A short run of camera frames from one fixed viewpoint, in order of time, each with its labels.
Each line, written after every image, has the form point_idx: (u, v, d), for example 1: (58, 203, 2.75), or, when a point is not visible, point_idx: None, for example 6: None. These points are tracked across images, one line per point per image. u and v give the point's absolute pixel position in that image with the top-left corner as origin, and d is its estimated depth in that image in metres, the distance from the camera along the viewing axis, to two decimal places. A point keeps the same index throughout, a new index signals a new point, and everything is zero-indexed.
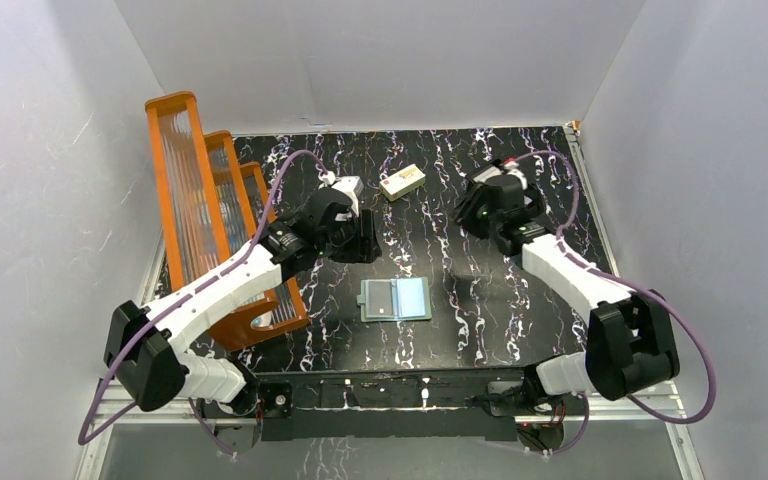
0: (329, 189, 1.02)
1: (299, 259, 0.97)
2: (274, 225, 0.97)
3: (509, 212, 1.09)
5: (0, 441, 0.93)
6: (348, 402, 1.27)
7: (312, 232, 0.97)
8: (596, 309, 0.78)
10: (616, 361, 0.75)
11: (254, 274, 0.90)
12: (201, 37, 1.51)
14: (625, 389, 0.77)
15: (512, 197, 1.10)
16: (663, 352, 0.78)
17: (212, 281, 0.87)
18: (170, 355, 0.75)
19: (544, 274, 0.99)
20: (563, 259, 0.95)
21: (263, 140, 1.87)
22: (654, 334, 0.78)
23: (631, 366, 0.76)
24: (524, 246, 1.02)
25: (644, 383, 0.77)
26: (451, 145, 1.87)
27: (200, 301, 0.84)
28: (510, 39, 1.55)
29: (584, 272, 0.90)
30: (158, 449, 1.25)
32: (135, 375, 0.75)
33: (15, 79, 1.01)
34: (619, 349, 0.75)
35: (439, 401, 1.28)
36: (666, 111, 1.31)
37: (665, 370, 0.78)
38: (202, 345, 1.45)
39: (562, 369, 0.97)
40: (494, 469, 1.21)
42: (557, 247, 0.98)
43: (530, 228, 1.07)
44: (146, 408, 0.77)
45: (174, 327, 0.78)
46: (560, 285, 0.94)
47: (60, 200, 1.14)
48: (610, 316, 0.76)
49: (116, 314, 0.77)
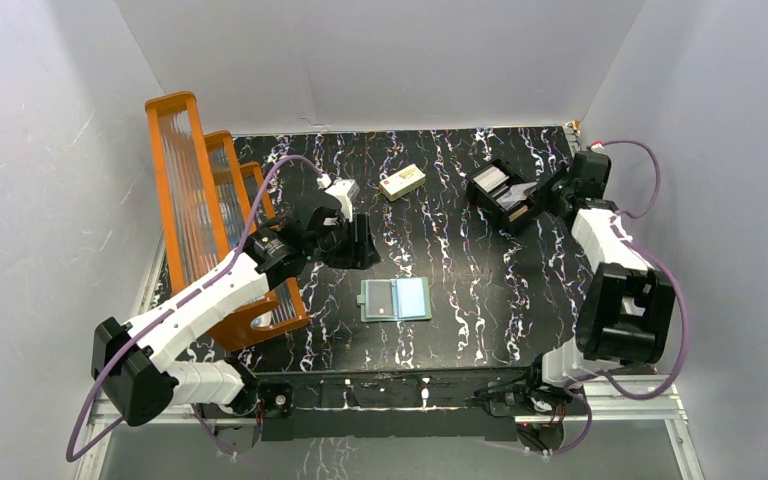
0: (317, 194, 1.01)
1: (285, 266, 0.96)
2: (262, 231, 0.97)
3: (582, 183, 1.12)
5: None
6: (348, 402, 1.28)
7: (299, 237, 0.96)
8: (604, 264, 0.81)
10: (598, 311, 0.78)
11: (238, 285, 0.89)
12: (201, 38, 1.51)
14: (597, 342, 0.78)
15: (592, 171, 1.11)
16: (651, 332, 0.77)
17: (195, 294, 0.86)
18: (152, 372, 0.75)
19: (585, 238, 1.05)
20: (608, 229, 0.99)
21: (263, 140, 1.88)
22: (651, 310, 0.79)
23: (612, 322, 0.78)
24: (577, 211, 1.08)
25: (618, 344, 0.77)
26: (451, 145, 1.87)
27: (182, 316, 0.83)
28: (511, 38, 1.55)
29: (620, 242, 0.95)
30: (159, 449, 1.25)
32: (120, 392, 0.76)
33: (14, 79, 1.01)
34: (607, 303, 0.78)
35: (439, 401, 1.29)
36: (666, 112, 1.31)
37: (648, 348, 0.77)
38: (202, 346, 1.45)
39: (561, 352, 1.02)
40: (495, 470, 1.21)
42: (609, 221, 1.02)
43: (595, 202, 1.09)
44: (133, 422, 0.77)
45: (155, 344, 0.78)
46: (592, 250, 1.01)
47: (60, 199, 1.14)
48: (614, 268, 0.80)
49: (98, 330, 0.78)
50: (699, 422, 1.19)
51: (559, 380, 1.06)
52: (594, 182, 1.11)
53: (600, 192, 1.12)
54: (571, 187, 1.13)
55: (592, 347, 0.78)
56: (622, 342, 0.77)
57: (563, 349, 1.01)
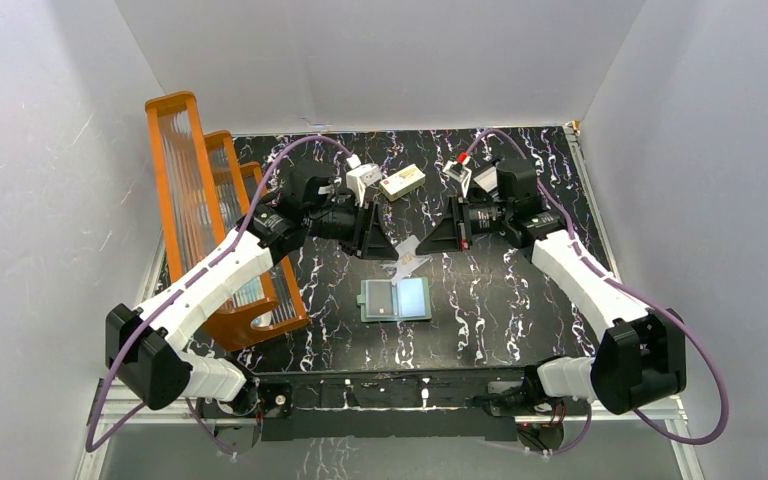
0: (307, 162, 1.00)
1: (287, 240, 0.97)
2: (258, 208, 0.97)
3: (520, 202, 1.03)
5: (0, 441, 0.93)
6: (348, 402, 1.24)
7: (295, 211, 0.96)
8: (611, 330, 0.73)
10: (624, 383, 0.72)
11: (243, 261, 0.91)
12: (200, 37, 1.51)
14: (629, 406, 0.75)
15: (525, 185, 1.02)
16: (671, 371, 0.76)
17: (202, 273, 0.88)
18: (169, 352, 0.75)
19: (556, 273, 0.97)
20: (580, 262, 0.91)
21: (263, 140, 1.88)
22: (666, 352, 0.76)
23: (638, 383, 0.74)
24: (535, 242, 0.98)
25: (647, 399, 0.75)
26: (451, 145, 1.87)
27: (192, 296, 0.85)
28: (511, 39, 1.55)
29: (602, 281, 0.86)
30: (159, 449, 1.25)
32: (139, 376, 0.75)
33: (15, 80, 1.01)
34: (629, 371, 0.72)
35: (439, 401, 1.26)
36: (666, 112, 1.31)
37: (672, 387, 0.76)
38: (202, 346, 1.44)
39: (563, 372, 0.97)
40: (495, 469, 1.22)
42: (572, 248, 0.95)
43: (543, 220, 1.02)
44: (156, 406, 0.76)
45: (169, 325, 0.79)
46: (569, 286, 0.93)
47: (59, 199, 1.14)
48: (624, 334, 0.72)
49: (109, 318, 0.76)
50: (698, 423, 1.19)
51: (559, 393, 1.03)
52: (529, 196, 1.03)
53: (539, 201, 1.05)
54: (511, 208, 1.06)
55: (623, 410, 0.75)
56: (650, 394, 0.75)
57: (565, 367, 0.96)
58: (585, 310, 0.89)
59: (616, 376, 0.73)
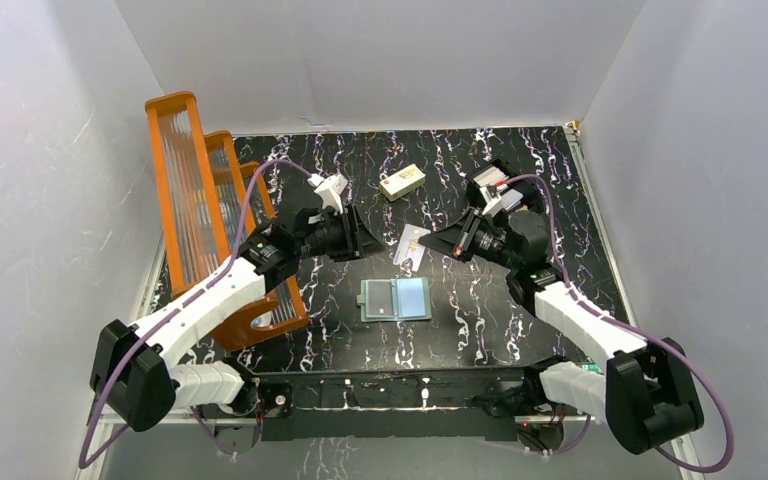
0: None
1: (280, 271, 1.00)
2: (253, 239, 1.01)
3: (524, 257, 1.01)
5: None
6: (348, 402, 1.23)
7: (287, 238, 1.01)
8: (613, 360, 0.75)
10: (634, 414, 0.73)
11: (238, 285, 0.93)
12: (200, 38, 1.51)
14: (650, 443, 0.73)
15: (536, 249, 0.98)
16: (686, 403, 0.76)
17: (198, 295, 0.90)
18: (163, 369, 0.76)
19: (557, 320, 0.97)
20: (576, 305, 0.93)
21: (264, 140, 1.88)
22: (675, 384, 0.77)
23: (653, 417, 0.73)
24: (535, 293, 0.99)
25: (668, 436, 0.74)
26: (451, 144, 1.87)
27: (188, 316, 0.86)
28: (511, 38, 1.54)
29: (599, 321, 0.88)
30: (159, 449, 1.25)
32: (125, 397, 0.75)
33: (14, 79, 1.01)
34: (639, 403, 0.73)
35: (439, 401, 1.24)
36: (666, 111, 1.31)
37: (691, 422, 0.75)
38: (202, 345, 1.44)
39: (570, 386, 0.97)
40: (494, 469, 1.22)
42: (568, 294, 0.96)
43: (543, 276, 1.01)
44: (138, 427, 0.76)
45: (164, 342, 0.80)
46: (570, 331, 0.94)
47: (60, 200, 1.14)
48: (625, 365, 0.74)
49: (104, 333, 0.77)
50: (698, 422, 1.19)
51: (560, 398, 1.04)
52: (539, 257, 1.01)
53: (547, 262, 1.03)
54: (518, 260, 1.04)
55: (645, 448, 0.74)
56: (669, 430, 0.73)
57: (571, 384, 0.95)
58: (587, 352, 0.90)
59: (628, 411, 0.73)
